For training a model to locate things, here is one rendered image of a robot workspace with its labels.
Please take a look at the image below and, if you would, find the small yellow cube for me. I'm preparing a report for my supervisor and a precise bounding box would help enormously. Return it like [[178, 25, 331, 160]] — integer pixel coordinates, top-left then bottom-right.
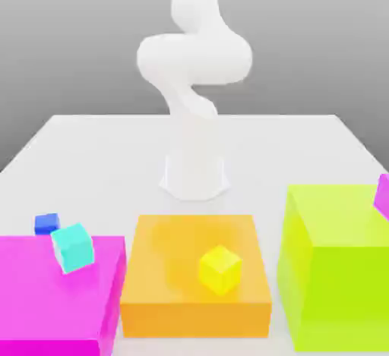
[[198, 244, 243, 297]]

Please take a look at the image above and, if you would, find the small cyan cube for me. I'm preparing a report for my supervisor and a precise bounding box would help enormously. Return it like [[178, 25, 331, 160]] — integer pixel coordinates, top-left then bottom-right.
[[49, 222, 96, 275]]

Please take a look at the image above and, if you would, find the small blue cube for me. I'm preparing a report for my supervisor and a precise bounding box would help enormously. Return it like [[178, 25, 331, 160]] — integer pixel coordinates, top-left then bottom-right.
[[33, 213, 61, 236]]

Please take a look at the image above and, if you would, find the small purple cube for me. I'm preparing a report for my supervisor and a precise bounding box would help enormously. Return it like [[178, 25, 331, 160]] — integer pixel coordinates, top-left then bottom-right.
[[373, 173, 389, 222]]

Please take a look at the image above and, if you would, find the large orange box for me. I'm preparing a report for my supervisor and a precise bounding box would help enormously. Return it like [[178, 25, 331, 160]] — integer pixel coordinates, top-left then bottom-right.
[[119, 214, 273, 339]]

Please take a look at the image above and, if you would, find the large lime green box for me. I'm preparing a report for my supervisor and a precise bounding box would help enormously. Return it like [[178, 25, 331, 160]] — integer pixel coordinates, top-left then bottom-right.
[[276, 184, 389, 353]]

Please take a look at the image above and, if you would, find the large magenta box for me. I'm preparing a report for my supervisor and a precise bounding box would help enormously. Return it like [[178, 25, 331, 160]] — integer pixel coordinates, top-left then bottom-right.
[[0, 235, 128, 356]]

